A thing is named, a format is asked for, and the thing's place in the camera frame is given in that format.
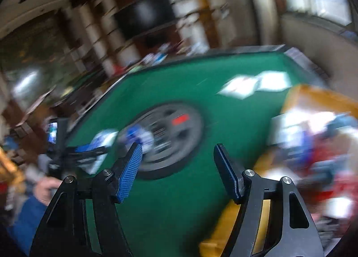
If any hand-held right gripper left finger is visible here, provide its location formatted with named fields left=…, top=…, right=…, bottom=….
left=29, top=142, right=143, bottom=257

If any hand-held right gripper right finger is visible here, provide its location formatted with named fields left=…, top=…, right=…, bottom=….
left=213, top=143, right=325, bottom=257

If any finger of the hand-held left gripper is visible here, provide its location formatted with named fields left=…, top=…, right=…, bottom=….
left=67, top=155, right=107, bottom=166
left=67, top=145, right=109, bottom=155

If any floral blue white tissue pack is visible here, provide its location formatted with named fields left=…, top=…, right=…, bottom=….
left=119, top=123, right=156, bottom=157

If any red plastic bag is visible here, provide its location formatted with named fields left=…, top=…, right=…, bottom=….
left=306, top=141, right=344, bottom=174

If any yellow tray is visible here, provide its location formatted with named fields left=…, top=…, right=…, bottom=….
left=200, top=84, right=358, bottom=257

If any blue knit cloth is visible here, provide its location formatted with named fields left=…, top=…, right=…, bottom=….
left=324, top=114, right=358, bottom=140

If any person's left forearm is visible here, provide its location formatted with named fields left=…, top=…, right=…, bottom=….
left=6, top=196, right=49, bottom=256

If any person's left hand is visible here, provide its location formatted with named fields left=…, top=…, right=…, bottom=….
left=34, top=176, right=63, bottom=206

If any grey round table centre panel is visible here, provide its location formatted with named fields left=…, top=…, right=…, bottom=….
left=131, top=102, right=205, bottom=181

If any white paper sheet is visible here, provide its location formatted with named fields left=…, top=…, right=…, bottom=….
left=257, top=71, right=293, bottom=91
left=218, top=75, right=262, bottom=99

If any black television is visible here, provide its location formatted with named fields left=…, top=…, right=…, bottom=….
left=113, top=0, right=177, bottom=41

